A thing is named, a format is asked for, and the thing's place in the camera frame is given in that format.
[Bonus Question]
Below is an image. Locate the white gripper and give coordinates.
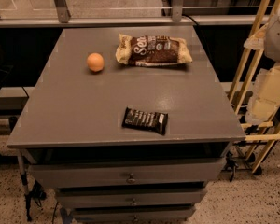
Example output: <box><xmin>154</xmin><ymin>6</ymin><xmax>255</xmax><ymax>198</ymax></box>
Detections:
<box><xmin>245</xmin><ymin>63</ymin><xmax>280</xmax><ymax>125</ymax></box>

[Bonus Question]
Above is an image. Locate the black rxbar chocolate bar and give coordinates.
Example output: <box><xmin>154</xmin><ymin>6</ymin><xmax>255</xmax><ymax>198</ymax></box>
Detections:
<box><xmin>121</xmin><ymin>107</ymin><xmax>168</xmax><ymax>135</ymax></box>

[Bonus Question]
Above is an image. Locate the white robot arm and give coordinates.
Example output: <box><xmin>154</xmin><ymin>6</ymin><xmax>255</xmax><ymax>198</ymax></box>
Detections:
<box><xmin>244</xmin><ymin>8</ymin><xmax>280</xmax><ymax>125</ymax></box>

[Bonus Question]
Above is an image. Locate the brown chip bag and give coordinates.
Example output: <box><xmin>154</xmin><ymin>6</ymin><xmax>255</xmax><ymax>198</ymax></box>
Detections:
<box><xmin>116</xmin><ymin>34</ymin><xmax>192</xmax><ymax>67</ymax></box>

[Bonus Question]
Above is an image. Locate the yellow wooden rack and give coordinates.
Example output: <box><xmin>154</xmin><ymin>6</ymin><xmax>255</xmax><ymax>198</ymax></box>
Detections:
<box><xmin>228</xmin><ymin>0</ymin><xmax>280</xmax><ymax>175</ymax></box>

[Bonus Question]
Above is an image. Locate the top grey drawer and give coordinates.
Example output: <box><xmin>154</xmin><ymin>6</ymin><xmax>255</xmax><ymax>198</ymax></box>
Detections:
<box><xmin>29</xmin><ymin>158</ymin><xmax>225</xmax><ymax>189</ymax></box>

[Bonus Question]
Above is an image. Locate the grey drawer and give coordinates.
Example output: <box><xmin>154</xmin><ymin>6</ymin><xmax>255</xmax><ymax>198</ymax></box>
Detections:
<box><xmin>29</xmin><ymin>158</ymin><xmax>225</xmax><ymax>189</ymax></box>
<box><xmin>56</xmin><ymin>188</ymin><xmax>206</xmax><ymax>209</ymax></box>
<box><xmin>72</xmin><ymin>206</ymin><xmax>195</xmax><ymax>223</ymax></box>

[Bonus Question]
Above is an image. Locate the middle grey drawer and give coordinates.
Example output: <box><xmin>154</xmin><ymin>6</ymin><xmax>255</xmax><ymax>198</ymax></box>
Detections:
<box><xmin>56</xmin><ymin>188</ymin><xmax>206</xmax><ymax>209</ymax></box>

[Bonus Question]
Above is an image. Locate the grey drawer cabinet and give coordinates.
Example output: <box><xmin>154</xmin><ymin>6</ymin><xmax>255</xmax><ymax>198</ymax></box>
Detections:
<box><xmin>7</xmin><ymin>26</ymin><xmax>244</xmax><ymax>224</ymax></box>

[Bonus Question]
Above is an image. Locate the orange fruit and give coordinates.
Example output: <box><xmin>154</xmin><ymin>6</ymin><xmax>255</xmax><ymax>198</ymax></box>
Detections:
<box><xmin>87</xmin><ymin>53</ymin><xmax>105</xmax><ymax>72</ymax></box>

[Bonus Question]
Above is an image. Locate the bottom grey drawer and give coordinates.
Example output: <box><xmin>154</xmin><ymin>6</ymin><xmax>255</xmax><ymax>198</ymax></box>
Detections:
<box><xmin>72</xmin><ymin>206</ymin><xmax>195</xmax><ymax>223</ymax></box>

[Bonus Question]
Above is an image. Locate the metal tripod leg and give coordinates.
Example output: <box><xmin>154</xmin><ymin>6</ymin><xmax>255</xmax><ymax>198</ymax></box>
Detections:
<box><xmin>17</xmin><ymin>151</ymin><xmax>32</xmax><ymax>222</ymax></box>

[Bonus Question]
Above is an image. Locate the black cable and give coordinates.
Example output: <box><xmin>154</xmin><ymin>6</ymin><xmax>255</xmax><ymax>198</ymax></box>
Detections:
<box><xmin>181</xmin><ymin>13</ymin><xmax>218</xmax><ymax>79</ymax></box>

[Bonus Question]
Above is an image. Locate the right metal window post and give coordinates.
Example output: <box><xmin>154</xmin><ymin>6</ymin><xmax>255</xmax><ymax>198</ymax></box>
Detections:
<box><xmin>171</xmin><ymin>0</ymin><xmax>184</xmax><ymax>21</ymax></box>

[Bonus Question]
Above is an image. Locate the metal window post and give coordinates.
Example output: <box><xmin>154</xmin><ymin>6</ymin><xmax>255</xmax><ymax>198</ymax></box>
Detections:
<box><xmin>171</xmin><ymin>0</ymin><xmax>184</xmax><ymax>21</ymax></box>
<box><xmin>54</xmin><ymin>0</ymin><xmax>71</xmax><ymax>23</ymax></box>

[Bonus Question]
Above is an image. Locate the left metal window post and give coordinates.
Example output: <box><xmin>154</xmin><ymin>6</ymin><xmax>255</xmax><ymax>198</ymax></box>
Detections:
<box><xmin>54</xmin><ymin>0</ymin><xmax>71</xmax><ymax>23</ymax></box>

